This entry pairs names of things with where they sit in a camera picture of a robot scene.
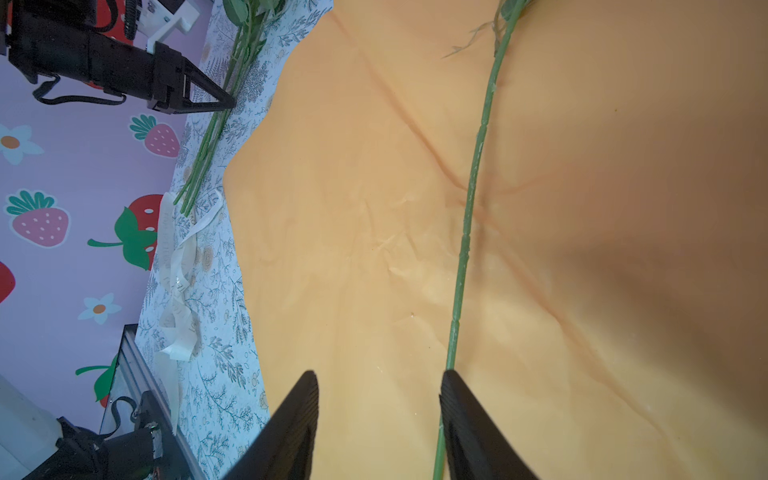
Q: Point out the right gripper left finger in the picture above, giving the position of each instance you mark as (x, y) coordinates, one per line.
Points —
(284, 448)

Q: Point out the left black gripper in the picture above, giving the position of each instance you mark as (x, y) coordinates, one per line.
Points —
(49, 40)

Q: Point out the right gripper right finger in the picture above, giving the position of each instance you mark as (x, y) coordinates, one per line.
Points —
(476, 448)

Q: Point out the orange wrapping paper sheet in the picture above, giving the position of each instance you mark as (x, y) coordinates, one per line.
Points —
(614, 321)

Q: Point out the cream ribbon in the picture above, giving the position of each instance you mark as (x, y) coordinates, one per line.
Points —
(174, 262)

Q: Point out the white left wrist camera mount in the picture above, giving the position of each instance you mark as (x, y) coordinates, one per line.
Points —
(158, 19)

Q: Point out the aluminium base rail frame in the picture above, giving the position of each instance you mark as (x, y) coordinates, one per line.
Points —
(144, 384)

